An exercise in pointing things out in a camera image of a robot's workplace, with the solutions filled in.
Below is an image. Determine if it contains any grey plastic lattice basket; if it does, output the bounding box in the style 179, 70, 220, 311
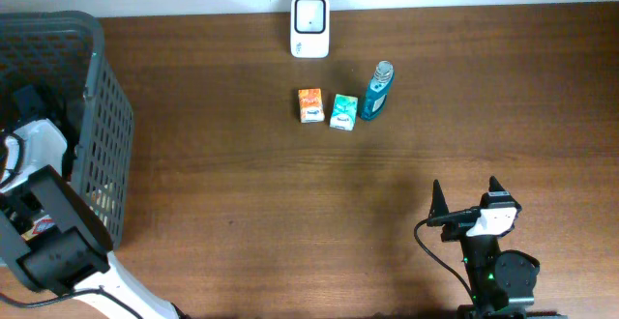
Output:
1, 11, 134, 247

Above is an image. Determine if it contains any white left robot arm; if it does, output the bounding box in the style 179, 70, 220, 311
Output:
1, 84, 185, 319

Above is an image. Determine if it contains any teal mouthwash bottle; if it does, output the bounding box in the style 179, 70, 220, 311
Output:
360, 61, 395, 121

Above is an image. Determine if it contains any yellow snack bag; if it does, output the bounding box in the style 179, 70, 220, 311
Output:
21, 215, 55, 242

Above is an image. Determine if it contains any orange tissue pack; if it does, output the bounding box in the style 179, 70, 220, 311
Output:
298, 88, 325, 123

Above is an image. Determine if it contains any white barcode scanner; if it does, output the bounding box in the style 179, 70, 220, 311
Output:
290, 0, 331, 59

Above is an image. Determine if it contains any green tissue pack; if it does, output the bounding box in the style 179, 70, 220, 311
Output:
330, 94, 358, 131

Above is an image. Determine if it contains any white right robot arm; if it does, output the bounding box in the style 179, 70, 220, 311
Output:
423, 177, 562, 319

